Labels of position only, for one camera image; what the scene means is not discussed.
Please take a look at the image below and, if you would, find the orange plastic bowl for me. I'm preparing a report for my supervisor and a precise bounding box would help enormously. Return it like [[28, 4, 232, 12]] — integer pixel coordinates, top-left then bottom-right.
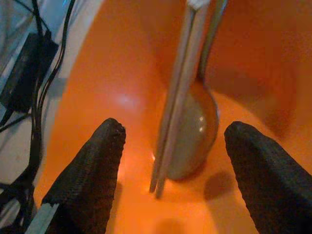
[[34, 0, 312, 234]]

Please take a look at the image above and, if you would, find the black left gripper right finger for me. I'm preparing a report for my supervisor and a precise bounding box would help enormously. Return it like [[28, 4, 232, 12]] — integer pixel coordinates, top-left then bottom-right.
[[224, 121, 312, 234]]

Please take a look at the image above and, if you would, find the black power adapter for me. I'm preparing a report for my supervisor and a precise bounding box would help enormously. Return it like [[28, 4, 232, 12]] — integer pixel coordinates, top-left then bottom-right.
[[0, 31, 59, 114]]

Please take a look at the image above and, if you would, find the black cable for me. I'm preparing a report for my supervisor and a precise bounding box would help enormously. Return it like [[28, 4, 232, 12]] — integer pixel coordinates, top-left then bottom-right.
[[29, 0, 76, 234]]

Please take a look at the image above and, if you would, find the metal spoon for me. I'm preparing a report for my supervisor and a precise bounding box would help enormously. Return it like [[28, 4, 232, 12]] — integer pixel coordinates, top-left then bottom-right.
[[167, 0, 229, 181]]

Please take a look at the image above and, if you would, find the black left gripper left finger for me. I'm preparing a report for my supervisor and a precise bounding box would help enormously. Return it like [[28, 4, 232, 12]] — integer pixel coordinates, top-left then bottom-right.
[[41, 118, 126, 234]]

